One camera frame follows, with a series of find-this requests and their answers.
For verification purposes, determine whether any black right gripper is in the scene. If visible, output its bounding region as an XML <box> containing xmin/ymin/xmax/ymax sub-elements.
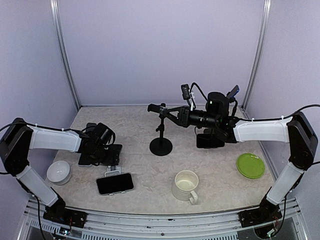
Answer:
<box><xmin>163</xmin><ymin>105</ymin><xmax>220</xmax><ymax>129</ymax></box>

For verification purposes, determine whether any black round-base phone stand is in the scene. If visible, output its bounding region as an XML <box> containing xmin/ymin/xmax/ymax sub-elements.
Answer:
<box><xmin>147</xmin><ymin>103</ymin><xmax>173</xmax><ymax>157</ymax></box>

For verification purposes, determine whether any phone with purple edge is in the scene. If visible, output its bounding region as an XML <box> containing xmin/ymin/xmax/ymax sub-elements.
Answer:
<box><xmin>196</xmin><ymin>133</ymin><xmax>225</xmax><ymax>149</ymax></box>

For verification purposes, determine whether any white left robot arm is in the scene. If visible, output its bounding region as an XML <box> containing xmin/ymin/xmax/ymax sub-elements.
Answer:
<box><xmin>0</xmin><ymin>117</ymin><xmax>122</xmax><ymax>223</ymax></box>

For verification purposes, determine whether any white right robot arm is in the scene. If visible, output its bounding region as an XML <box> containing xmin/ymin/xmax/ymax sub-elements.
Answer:
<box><xmin>159</xmin><ymin>90</ymin><xmax>318</xmax><ymax>222</ymax></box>

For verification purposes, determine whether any small dark folding stand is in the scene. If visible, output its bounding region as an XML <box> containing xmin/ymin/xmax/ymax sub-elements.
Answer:
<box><xmin>86</xmin><ymin>122</ymin><xmax>97</xmax><ymax>128</ymax></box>

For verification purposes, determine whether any silver folding phone stand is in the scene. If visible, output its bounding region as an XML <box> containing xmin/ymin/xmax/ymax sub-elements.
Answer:
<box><xmin>104</xmin><ymin>166</ymin><xmax>126</xmax><ymax>195</ymax></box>

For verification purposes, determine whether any white ceramic bowl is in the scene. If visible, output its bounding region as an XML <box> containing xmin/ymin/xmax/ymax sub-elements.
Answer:
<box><xmin>46</xmin><ymin>160</ymin><xmax>72</xmax><ymax>186</ymax></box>

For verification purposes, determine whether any white ribbed mug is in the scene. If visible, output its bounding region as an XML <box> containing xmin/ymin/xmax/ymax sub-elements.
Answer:
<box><xmin>171</xmin><ymin>170</ymin><xmax>199</xmax><ymax>205</ymax></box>

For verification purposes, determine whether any green plate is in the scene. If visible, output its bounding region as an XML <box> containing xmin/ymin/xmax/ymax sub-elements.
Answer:
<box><xmin>236</xmin><ymin>153</ymin><xmax>266</xmax><ymax>179</ymax></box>

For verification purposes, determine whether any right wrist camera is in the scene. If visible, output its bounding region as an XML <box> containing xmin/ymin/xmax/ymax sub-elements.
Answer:
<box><xmin>180</xmin><ymin>84</ymin><xmax>191</xmax><ymax>100</ymax></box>

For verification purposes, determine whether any blue-edged phone on mount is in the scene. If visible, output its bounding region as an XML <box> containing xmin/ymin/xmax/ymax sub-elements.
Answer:
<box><xmin>226</xmin><ymin>85</ymin><xmax>240</xmax><ymax>104</ymax></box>

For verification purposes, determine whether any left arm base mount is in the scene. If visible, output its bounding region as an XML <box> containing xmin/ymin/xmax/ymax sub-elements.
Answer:
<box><xmin>43</xmin><ymin>208</ymin><xmax>87</xmax><ymax>229</ymax></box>

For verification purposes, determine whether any right aluminium frame post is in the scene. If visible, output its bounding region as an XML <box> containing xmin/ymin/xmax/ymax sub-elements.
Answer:
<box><xmin>242</xmin><ymin>0</ymin><xmax>272</xmax><ymax>111</ymax></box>

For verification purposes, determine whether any aluminium frame post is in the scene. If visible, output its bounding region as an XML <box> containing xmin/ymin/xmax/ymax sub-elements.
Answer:
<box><xmin>242</xmin><ymin>0</ymin><xmax>272</xmax><ymax>111</ymax></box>
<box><xmin>50</xmin><ymin>0</ymin><xmax>82</xmax><ymax>111</ymax></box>

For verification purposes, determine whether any front aluminium rail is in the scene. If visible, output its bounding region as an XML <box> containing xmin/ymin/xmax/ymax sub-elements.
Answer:
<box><xmin>17</xmin><ymin>198</ymin><xmax>308</xmax><ymax>240</ymax></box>

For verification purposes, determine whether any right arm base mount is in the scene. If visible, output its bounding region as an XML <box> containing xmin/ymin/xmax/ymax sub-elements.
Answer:
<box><xmin>238</xmin><ymin>207</ymin><xmax>283</xmax><ymax>228</ymax></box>

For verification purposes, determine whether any left aluminium frame post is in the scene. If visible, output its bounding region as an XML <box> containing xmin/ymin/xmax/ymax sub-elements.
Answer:
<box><xmin>50</xmin><ymin>0</ymin><xmax>82</xmax><ymax>111</ymax></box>

